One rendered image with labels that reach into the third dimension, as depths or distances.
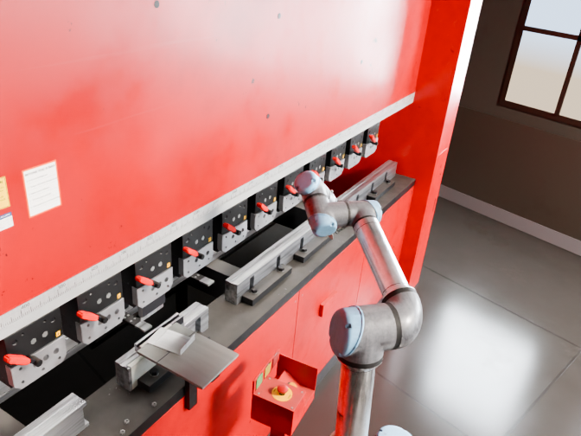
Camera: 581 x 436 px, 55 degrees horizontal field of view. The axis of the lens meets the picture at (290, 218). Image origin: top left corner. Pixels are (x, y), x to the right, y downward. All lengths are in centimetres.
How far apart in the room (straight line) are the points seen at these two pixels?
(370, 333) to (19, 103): 90
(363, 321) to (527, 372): 242
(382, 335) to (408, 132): 228
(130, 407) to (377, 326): 86
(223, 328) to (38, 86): 118
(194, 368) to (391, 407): 159
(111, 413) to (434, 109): 243
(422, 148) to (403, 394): 144
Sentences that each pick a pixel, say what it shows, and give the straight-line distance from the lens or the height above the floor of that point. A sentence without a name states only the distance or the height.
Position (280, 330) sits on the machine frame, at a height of 70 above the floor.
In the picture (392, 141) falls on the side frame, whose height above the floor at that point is 107.
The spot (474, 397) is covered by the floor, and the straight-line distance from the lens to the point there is 336.
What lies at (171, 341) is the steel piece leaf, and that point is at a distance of 187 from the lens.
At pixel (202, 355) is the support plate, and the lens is 181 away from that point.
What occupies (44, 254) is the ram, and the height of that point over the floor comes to 150.
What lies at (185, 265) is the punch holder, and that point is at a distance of 181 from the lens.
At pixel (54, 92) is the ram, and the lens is 129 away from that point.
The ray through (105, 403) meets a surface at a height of 87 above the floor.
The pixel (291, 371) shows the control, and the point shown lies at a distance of 214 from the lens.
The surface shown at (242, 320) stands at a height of 88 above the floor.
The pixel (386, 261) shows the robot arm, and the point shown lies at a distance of 150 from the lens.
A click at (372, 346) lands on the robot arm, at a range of 135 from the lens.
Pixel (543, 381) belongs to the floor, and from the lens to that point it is 366.
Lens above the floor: 222
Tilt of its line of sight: 28 degrees down
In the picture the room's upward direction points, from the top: 5 degrees clockwise
